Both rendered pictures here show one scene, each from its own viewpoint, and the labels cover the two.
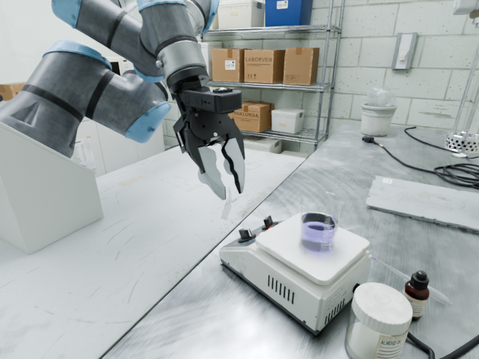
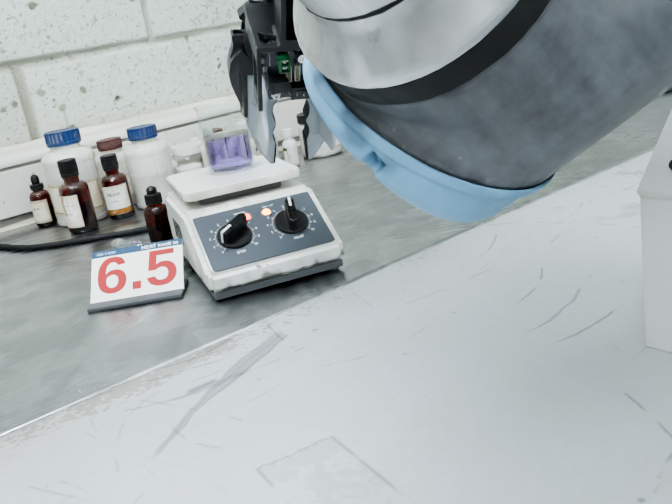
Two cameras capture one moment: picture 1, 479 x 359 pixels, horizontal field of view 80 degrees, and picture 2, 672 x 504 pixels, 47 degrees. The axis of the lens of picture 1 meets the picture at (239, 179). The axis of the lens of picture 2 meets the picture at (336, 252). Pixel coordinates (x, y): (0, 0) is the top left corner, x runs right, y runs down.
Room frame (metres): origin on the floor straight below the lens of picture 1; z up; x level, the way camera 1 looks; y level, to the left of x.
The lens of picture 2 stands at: (1.03, 0.31, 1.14)
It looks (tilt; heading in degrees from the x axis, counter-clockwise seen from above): 18 degrees down; 204
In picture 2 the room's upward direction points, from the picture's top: 9 degrees counter-clockwise
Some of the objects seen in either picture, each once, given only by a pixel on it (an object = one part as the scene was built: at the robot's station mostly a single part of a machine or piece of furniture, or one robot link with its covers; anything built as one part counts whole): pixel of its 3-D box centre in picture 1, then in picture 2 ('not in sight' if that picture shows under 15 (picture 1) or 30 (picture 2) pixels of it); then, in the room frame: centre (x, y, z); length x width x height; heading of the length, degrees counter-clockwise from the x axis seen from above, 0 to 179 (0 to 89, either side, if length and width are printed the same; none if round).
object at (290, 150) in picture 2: not in sight; (290, 147); (-0.08, -0.23, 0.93); 0.02 x 0.02 x 0.06
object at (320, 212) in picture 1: (316, 222); (228, 135); (0.33, -0.10, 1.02); 0.06 x 0.05 x 0.08; 109
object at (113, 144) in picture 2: not in sight; (116, 171); (0.10, -0.44, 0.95); 0.06 x 0.06 x 0.10
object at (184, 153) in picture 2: not in sight; (191, 165); (0.01, -0.36, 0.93); 0.06 x 0.06 x 0.07
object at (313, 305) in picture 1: (294, 258); (244, 221); (0.36, -0.09, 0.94); 0.22 x 0.13 x 0.08; 42
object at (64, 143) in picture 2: not in sight; (72, 175); (0.18, -0.45, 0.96); 0.07 x 0.07 x 0.13
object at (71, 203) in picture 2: not in sight; (75, 195); (0.23, -0.41, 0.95); 0.04 x 0.04 x 0.10
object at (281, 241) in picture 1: (311, 242); (230, 176); (0.34, -0.10, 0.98); 0.12 x 0.12 x 0.01; 42
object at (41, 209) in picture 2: not in sight; (40, 199); (0.19, -0.51, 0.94); 0.03 x 0.03 x 0.07
